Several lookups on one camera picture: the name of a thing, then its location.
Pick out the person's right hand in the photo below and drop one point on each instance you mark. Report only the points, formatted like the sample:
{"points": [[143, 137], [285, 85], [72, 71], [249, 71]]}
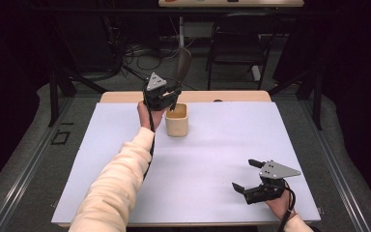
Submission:
{"points": [[281, 206]]}

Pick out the black horizontal bar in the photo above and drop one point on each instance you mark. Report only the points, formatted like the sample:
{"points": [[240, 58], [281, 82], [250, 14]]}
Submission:
{"points": [[109, 10]]}

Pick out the person's left hand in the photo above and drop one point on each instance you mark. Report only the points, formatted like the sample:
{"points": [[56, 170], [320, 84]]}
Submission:
{"points": [[148, 117]]}

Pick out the black metal stand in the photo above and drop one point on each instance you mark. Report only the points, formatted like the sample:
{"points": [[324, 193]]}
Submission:
{"points": [[317, 100], [54, 96]]}

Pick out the grey box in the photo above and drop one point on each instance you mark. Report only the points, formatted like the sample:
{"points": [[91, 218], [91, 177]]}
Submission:
{"points": [[198, 30]]}

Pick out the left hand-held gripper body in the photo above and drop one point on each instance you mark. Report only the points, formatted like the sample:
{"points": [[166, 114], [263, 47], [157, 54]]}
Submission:
{"points": [[156, 96]]}

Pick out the black folding chair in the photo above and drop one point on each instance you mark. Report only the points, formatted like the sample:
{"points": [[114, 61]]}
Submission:
{"points": [[238, 45]]}

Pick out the aluminium floor rail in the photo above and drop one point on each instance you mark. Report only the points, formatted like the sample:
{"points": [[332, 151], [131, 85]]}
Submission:
{"points": [[331, 161], [29, 167]]}

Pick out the wooden desk with white legs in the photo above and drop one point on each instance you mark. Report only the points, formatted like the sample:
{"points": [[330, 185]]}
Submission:
{"points": [[232, 4]]}

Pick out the white table mat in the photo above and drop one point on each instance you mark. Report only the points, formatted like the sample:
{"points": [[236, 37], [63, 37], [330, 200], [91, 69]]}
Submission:
{"points": [[222, 145]]}

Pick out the beige square cup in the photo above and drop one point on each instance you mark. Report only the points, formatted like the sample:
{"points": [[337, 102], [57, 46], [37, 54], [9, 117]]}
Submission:
{"points": [[177, 126]]}

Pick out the wooden table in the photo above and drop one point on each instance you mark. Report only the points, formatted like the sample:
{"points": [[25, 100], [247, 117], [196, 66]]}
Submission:
{"points": [[206, 96]]}

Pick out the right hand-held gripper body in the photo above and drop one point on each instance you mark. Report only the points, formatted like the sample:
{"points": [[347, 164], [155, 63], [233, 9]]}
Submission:
{"points": [[278, 170]]}

